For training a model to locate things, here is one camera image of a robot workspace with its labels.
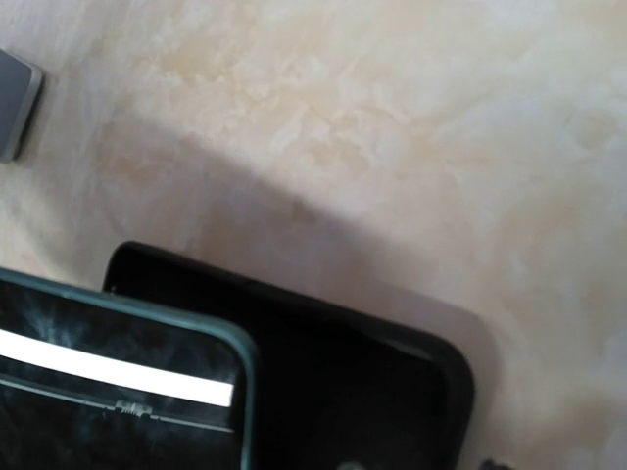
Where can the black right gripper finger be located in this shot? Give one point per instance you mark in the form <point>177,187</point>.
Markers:
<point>491,464</point>

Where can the black phone case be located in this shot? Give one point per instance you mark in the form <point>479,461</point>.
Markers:
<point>338,389</point>

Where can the green edged smartphone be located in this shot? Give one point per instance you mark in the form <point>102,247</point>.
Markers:
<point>91,380</point>

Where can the silver edged black smartphone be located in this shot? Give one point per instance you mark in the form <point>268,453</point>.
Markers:
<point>21,83</point>

